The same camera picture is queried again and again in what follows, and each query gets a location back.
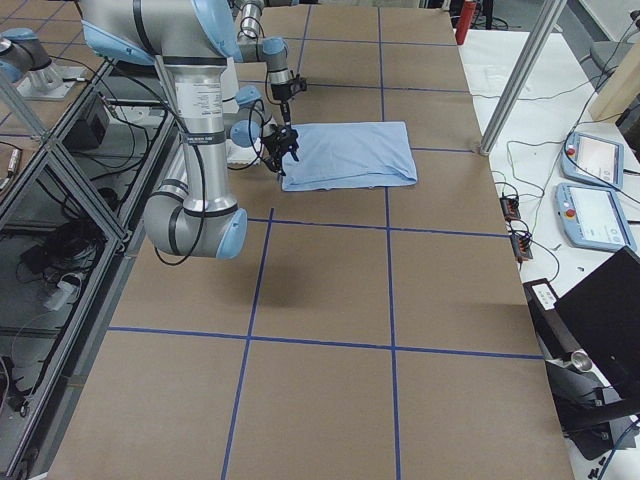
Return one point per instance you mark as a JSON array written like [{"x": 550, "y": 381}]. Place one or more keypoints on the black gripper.
[
  {"x": 281, "y": 93},
  {"x": 274, "y": 139}
]

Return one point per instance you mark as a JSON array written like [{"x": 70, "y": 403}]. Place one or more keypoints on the light blue t-shirt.
[{"x": 349, "y": 156}]

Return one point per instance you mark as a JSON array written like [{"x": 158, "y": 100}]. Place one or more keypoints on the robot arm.
[
  {"x": 255, "y": 47},
  {"x": 190, "y": 43}
]

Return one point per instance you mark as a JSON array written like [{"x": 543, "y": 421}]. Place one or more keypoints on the red cylinder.
[{"x": 465, "y": 20}]

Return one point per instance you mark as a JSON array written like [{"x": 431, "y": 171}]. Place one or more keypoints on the brown paper table cover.
[{"x": 361, "y": 334}]

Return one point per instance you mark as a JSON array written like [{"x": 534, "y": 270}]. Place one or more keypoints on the far teach pendant tablet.
[{"x": 593, "y": 160}]

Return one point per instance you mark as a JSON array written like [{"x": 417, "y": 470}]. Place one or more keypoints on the teach pendant tablet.
[
  {"x": 592, "y": 217},
  {"x": 593, "y": 160}
]

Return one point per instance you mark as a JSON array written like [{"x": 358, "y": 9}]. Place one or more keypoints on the near teach pendant tablet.
[{"x": 592, "y": 217}]

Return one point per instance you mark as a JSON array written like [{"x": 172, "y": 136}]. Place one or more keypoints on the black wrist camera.
[{"x": 297, "y": 85}]

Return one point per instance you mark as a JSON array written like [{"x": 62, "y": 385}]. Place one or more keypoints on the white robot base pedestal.
[{"x": 246, "y": 120}]

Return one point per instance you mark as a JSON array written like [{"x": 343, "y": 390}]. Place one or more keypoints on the aluminium frame post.
[{"x": 533, "y": 46}]

